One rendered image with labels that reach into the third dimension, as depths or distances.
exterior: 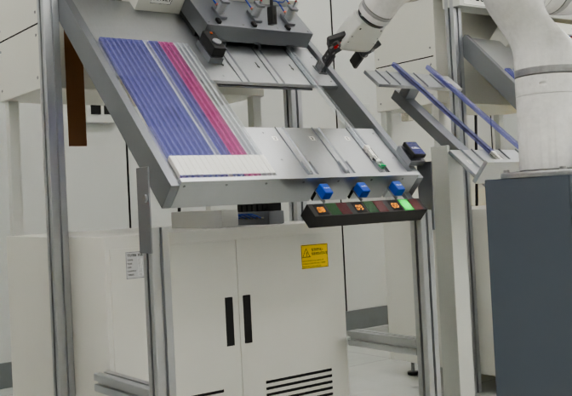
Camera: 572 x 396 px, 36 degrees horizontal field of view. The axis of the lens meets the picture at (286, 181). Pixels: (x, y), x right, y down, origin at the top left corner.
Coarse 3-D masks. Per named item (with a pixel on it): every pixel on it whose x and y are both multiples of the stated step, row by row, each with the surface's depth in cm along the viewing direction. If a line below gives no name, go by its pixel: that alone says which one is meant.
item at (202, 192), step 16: (240, 176) 184; (256, 176) 186; (272, 176) 189; (288, 176) 191; (304, 176) 193; (320, 176) 196; (336, 176) 199; (352, 176) 201; (368, 176) 204; (384, 176) 207; (400, 176) 211; (416, 176) 214; (192, 192) 179; (208, 192) 181; (224, 192) 183; (240, 192) 186; (256, 192) 189; (272, 192) 191; (288, 192) 194; (304, 192) 197; (336, 192) 203; (352, 192) 206; (384, 192) 213
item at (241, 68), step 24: (72, 0) 217; (96, 0) 222; (96, 24) 213; (120, 24) 217; (144, 24) 222; (168, 24) 227; (192, 48) 222; (240, 48) 232; (264, 48) 238; (216, 72) 218; (240, 72) 222; (264, 72) 227; (288, 72) 232; (312, 72) 238
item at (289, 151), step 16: (256, 128) 205; (272, 128) 208; (288, 128) 211; (304, 128) 214; (320, 128) 217; (256, 144) 200; (272, 144) 203; (288, 144) 205; (304, 144) 208; (320, 144) 211; (336, 144) 214; (352, 144) 217; (368, 144) 220; (384, 144) 223; (272, 160) 198; (288, 160) 200; (304, 160) 203; (320, 160) 205; (336, 160) 208; (352, 160) 211; (368, 160) 214; (384, 160) 217; (176, 176) 179
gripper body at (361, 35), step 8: (352, 16) 213; (360, 16) 212; (344, 24) 215; (352, 24) 213; (360, 24) 212; (368, 24) 212; (336, 32) 218; (352, 32) 213; (360, 32) 214; (368, 32) 215; (376, 32) 216; (344, 40) 215; (352, 40) 215; (360, 40) 216; (368, 40) 217; (376, 40) 219; (344, 48) 217; (352, 48) 218; (360, 48) 219; (368, 48) 221
